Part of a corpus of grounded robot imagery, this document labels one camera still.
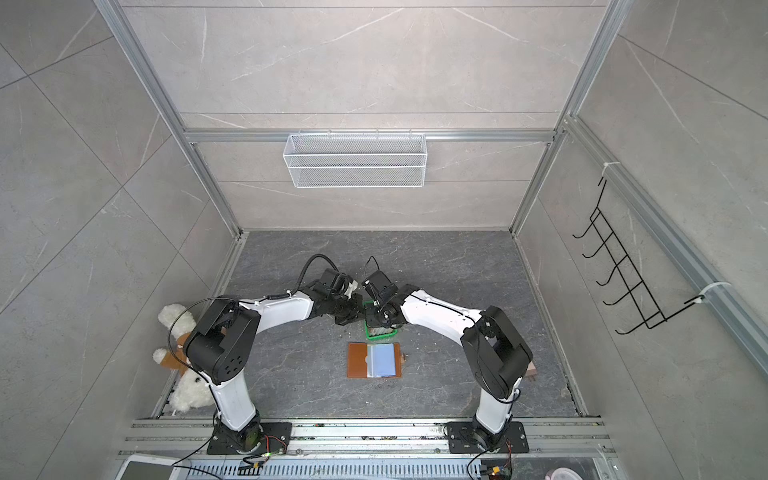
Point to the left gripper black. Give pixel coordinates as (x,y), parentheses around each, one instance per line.
(359,303)

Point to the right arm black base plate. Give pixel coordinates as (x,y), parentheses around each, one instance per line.
(470,437)

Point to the brown leather card holder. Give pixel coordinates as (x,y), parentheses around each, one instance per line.
(374,361)

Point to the white wire mesh basket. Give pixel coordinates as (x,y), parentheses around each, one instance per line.
(356,160)

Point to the white teddy bear brown shirt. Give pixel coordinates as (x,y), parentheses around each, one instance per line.
(191,390)

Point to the black wire hook rack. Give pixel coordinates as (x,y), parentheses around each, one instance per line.
(627,271)

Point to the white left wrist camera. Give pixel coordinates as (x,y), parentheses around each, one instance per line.
(351,289)

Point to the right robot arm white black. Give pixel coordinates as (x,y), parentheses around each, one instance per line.
(496,353)

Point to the aluminium front rail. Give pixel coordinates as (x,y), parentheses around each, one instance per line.
(369,438)

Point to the white tablet device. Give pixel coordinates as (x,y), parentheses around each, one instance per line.
(149,467)

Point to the green plastic card bin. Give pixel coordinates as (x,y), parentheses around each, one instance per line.
(375,333)

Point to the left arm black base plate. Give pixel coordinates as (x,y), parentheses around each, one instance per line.
(255,439)

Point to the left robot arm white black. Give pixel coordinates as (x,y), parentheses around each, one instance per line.
(218,348)

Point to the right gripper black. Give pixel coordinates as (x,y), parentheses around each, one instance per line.
(370,317)

